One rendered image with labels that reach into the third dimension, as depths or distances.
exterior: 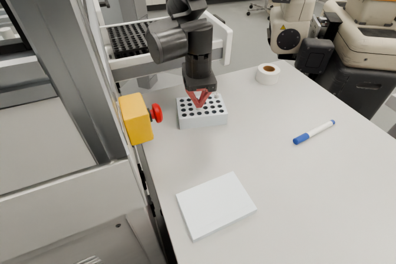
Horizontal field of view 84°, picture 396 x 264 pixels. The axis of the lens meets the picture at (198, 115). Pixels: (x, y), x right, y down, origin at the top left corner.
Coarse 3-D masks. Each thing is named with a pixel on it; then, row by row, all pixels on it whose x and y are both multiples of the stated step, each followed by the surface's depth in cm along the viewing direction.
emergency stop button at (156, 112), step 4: (152, 104) 43; (156, 104) 42; (152, 108) 43; (156, 108) 42; (160, 108) 42; (152, 112) 42; (156, 112) 42; (160, 112) 42; (152, 116) 42; (156, 116) 42; (160, 116) 42; (156, 120) 43; (160, 120) 43
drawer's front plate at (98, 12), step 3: (93, 0) 80; (96, 0) 80; (96, 3) 77; (96, 6) 75; (99, 6) 75; (96, 9) 72; (99, 9) 72; (96, 12) 72; (99, 12) 72; (99, 15) 73; (102, 15) 73; (99, 18) 73; (102, 18) 74; (99, 21) 74; (102, 21) 74; (102, 24) 75
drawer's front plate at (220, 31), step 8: (200, 16) 73; (208, 16) 68; (216, 24) 64; (224, 24) 63; (216, 32) 66; (224, 32) 62; (232, 32) 61; (224, 40) 63; (224, 48) 64; (224, 56) 65; (224, 64) 67
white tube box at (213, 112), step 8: (184, 104) 58; (192, 104) 57; (208, 104) 57; (216, 104) 57; (224, 104) 57; (184, 112) 55; (192, 112) 55; (200, 112) 55; (208, 112) 56; (216, 112) 56; (224, 112) 55; (184, 120) 54; (192, 120) 54; (200, 120) 55; (208, 120) 55; (216, 120) 56; (224, 120) 56; (184, 128) 56
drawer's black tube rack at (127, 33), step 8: (128, 24) 70; (136, 24) 70; (144, 24) 71; (112, 32) 66; (120, 32) 66; (128, 32) 66; (136, 32) 66; (144, 32) 66; (112, 40) 63; (120, 40) 62; (128, 40) 62; (136, 40) 62; (144, 40) 62; (120, 48) 58; (128, 48) 59; (136, 48) 58; (144, 48) 59; (120, 56) 60; (128, 56) 61
